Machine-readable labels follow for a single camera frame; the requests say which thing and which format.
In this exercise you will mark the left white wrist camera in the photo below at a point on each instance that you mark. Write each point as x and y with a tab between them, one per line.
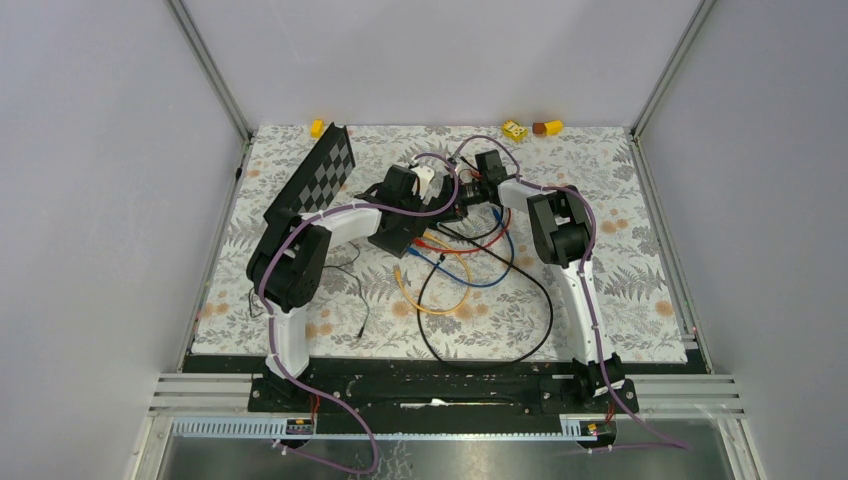
424	175

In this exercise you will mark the black network switch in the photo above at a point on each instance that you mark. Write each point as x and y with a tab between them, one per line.
395	232

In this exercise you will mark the black white checkerboard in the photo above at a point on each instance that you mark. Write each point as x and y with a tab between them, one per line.
319	177

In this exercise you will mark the small yellow block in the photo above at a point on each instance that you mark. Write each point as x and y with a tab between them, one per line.
317	128

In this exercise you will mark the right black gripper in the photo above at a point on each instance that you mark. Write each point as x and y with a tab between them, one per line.
460	200

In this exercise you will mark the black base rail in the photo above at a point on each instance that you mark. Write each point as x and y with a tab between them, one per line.
350	396

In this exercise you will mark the brown block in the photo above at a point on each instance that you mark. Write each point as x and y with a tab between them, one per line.
539	129

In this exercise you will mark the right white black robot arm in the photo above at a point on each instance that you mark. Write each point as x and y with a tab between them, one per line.
562	233

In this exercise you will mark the floral patterned table mat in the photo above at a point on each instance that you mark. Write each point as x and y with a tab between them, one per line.
493	305

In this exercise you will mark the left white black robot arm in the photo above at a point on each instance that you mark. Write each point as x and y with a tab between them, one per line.
287	266

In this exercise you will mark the yellow owl toy block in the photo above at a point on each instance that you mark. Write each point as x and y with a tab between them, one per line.
514	131

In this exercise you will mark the yellow rectangular block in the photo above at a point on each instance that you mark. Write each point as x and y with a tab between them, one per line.
553	128

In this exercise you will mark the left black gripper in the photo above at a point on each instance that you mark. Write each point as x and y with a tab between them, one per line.
415	200

